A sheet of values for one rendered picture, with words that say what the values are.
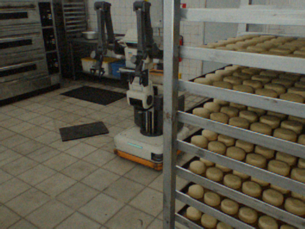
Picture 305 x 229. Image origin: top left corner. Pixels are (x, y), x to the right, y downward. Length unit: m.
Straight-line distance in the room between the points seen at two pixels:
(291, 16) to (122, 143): 2.56
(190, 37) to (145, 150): 3.02
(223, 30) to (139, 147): 2.96
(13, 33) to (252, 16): 4.89
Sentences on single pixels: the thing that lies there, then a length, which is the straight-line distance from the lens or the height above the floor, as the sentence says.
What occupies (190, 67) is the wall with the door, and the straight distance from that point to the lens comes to 5.48.
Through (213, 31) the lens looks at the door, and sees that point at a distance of 5.24.
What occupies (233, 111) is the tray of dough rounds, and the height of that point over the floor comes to 1.33.
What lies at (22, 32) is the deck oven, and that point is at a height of 1.15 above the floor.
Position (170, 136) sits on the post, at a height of 1.27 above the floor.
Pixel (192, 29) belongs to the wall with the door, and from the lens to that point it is 5.37.
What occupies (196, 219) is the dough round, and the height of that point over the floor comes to 0.96.
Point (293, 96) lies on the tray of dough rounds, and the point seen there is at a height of 1.42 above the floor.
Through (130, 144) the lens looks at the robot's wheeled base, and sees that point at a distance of 2.94.
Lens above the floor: 1.62
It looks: 22 degrees down
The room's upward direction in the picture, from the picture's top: 1 degrees counter-clockwise
